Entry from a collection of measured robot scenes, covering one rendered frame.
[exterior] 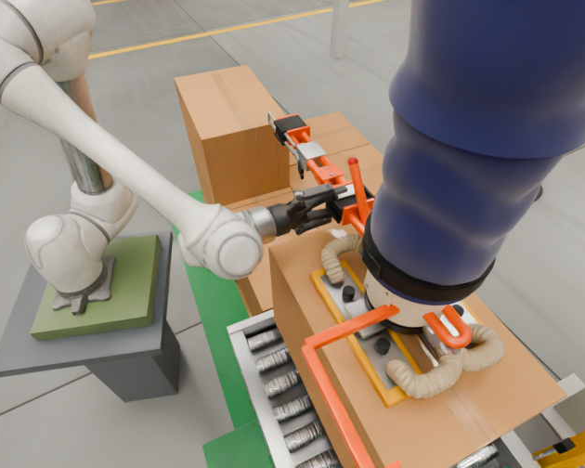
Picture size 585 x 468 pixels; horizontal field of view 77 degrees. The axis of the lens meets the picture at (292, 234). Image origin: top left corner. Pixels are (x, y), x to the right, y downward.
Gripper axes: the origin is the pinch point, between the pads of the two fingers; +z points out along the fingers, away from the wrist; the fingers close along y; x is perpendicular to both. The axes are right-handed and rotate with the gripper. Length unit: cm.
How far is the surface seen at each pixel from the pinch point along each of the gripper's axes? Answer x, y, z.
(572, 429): 67, 119, 92
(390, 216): 26.6, -22.7, -10.0
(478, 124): 34, -42, -9
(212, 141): -79, 28, -17
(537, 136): 37, -42, -4
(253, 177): -79, 53, -1
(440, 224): 33.2, -26.2, -7.2
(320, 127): -122, 66, 59
